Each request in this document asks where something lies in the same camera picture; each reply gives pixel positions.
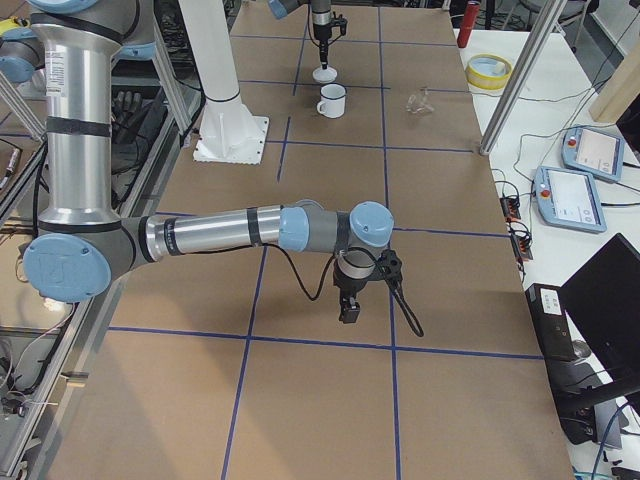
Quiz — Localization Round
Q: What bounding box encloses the wooden plank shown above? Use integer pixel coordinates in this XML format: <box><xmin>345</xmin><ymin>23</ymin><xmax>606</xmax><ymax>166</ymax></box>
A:
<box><xmin>589</xmin><ymin>43</ymin><xmax>639</xmax><ymax>123</ymax></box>

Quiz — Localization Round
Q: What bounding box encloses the aluminium frame post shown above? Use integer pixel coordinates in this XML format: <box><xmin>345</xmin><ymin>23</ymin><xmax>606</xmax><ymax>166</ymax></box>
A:
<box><xmin>479</xmin><ymin>0</ymin><xmax>567</xmax><ymax>156</ymax></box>

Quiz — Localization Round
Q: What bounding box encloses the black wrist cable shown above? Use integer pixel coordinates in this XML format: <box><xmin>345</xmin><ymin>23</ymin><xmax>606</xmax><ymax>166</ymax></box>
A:
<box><xmin>259</xmin><ymin>242</ymin><xmax>425</xmax><ymax>338</ymax></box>

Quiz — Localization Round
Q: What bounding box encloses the white enamel mug blue rim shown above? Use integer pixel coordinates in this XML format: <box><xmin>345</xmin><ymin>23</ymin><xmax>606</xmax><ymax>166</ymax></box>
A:
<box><xmin>316</xmin><ymin>83</ymin><xmax>347</xmax><ymax>119</ymax></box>

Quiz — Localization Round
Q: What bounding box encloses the orange electronics board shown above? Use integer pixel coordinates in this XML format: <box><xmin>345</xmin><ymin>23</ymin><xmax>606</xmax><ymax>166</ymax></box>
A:
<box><xmin>510</xmin><ymin>232</ymin><xmax>533</xmax><ymax>262</ymax></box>
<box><xmin>500</xmin><ymin>196</ymin><xmax>521</xmax><ymax>221</ymax></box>

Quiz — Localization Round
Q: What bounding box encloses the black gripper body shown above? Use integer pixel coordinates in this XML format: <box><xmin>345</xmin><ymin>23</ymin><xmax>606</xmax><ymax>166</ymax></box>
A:
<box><xmin>333</xmin><ymin>269</ymin><xmax>368</xmax><ymax>302</ymax></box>
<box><xmin>313</xmin><ymin>23</ymin><xmax>332</xmax><ymax>45</ymax></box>

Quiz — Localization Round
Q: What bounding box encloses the black desktop computer box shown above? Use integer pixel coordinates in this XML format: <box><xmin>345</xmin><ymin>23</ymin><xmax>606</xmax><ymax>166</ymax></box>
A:
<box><xmin>525</xmin><ymin>283</ymin><xmax>577</xmax><ymax>362</ymax></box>

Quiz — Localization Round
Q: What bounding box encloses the black computer monitor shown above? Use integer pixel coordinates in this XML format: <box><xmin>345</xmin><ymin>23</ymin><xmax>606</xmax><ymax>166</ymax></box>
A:
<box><xmin>559</xmin><ymin>232</ymin><xmax>640</xmax><ymax>421</ymax></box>

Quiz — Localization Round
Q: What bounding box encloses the red cylinder bottle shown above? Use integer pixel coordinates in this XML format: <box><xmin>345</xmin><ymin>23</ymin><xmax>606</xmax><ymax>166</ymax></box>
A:
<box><xmin>457</xmin><ymin>0</ymin><xmax>481</xmax><ymax>49</ymax></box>

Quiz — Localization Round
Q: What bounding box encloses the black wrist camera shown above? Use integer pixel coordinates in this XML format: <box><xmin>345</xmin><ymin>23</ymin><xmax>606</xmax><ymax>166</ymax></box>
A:
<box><xmin>377</xmin><ymin>249</ymin><xmax>403</xmax><ymax>289</ymax></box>
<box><xmin>331</xmin><ymin>14</ymin><xmax>348</xmax><ymax>36</ymax></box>

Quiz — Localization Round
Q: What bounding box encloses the teach pendant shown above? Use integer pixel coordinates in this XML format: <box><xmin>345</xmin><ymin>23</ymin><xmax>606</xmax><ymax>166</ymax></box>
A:
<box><xmin>533</xmin><ymin>166</ymin><xmax>607</xmax><ymax>233</ymax></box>
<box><xmin>561</xmin><ymin>126</ymin><xmax>625</xmax><ymax>183</ymax></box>

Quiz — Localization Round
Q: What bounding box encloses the orange electronics board far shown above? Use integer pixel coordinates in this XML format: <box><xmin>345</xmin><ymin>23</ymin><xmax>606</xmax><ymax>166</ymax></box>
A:
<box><xmin>500</xmin><ymin>196</ymin><xmax>521</xmax><ymax>221</ymax></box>

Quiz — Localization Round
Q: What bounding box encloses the orange electronics board near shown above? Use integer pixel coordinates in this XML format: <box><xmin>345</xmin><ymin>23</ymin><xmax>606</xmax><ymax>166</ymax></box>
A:
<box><xmin>510</xmin><ymin>232</ymin><xmax>533</xmax><ymax>262</ymax></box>

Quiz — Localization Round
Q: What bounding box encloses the far teach pendant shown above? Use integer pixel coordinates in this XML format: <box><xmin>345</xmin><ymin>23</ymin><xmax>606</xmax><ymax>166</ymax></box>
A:
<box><xmin>561</xmin><ymin>126</ymin><xmax>625</xmax><ymax>183</ymax></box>

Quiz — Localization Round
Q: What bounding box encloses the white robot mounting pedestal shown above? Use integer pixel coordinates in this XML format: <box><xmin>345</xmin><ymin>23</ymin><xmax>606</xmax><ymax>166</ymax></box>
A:
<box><xmin>179</xmin><ymin>0</ymin><xmax>269</xmax><ymax>165</ymax></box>

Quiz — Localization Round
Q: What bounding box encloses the near teach pendant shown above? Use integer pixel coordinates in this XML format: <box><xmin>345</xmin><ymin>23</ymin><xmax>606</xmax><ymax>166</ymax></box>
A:
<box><xmin>533</xmin><ymin>166</ymin><xmax>607</xmax><ymax>233</ymax></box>

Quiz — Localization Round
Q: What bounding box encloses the clear glass funnel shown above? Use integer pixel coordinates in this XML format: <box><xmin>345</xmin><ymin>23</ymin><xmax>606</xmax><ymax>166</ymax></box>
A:
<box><xmin>406</xmin><ymin>87</ymin><xmax>435</xmax><ymax>115</ymax></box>

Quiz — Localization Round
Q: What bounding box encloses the yellow tape roll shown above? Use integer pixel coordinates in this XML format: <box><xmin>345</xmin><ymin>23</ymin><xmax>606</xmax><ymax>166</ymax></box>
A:
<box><xmin>465</xmin><ymin>54</ymin><xmax>513</xmax><ymax>91</ymax></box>

